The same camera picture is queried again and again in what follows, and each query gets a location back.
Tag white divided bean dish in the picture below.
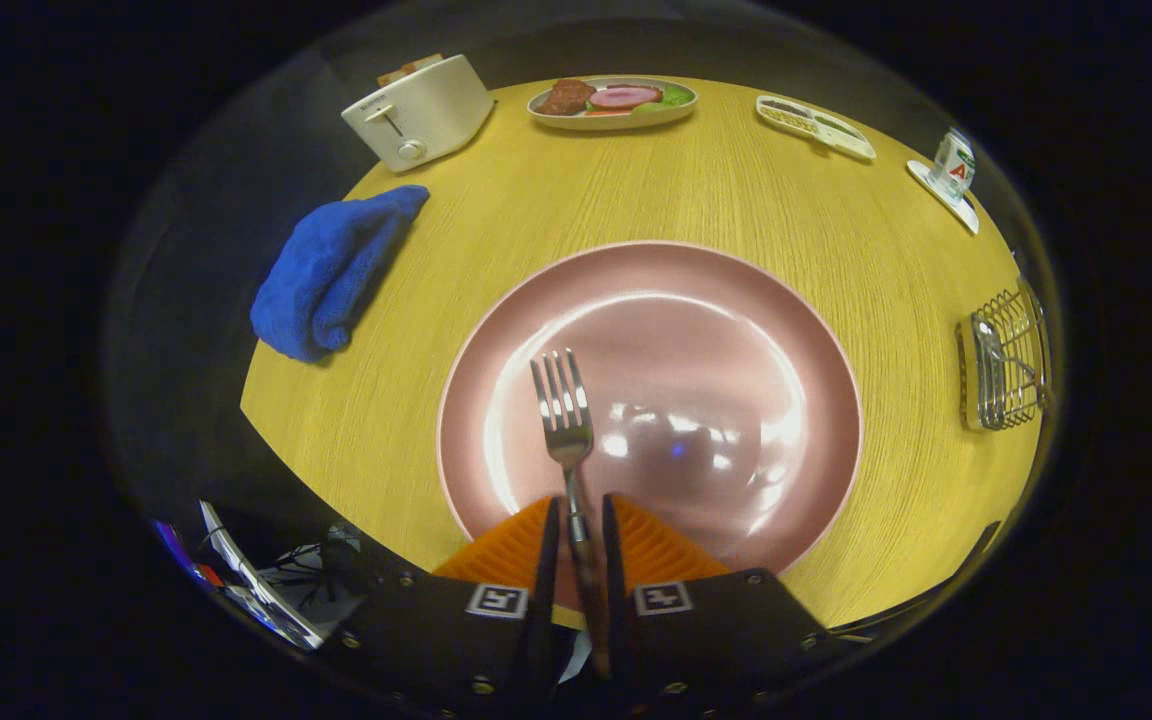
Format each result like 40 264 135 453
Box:
755 94 878 162

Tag metal wire cutlery basket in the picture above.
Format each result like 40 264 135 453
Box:
955 280 1054 433

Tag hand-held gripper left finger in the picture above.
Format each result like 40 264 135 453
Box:
321 495 562 711

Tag blue towel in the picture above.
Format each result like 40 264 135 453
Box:
249 184 431 364

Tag toast slices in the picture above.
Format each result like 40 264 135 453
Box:
377 53 444 88

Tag fork with wooden handle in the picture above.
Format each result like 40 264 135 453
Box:
530 348 612 681

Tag pink ham slice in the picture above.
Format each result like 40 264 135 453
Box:
588 86 664 110

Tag grey food plate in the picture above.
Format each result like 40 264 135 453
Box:
526 76 699 132

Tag phone with colourful screen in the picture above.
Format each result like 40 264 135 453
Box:
154 520 222 589

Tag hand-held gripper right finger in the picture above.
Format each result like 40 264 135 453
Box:
601 493 862 706

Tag white flat board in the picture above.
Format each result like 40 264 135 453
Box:
199 500 325 651

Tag white drink bottle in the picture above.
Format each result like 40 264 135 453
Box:
930 127 977 206

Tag pink plate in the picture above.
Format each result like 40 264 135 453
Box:
436 240 865 613

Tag white toaster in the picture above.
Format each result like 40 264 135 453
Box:
340 54 496 174

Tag white coaster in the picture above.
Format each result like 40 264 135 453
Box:
906 159 980 236

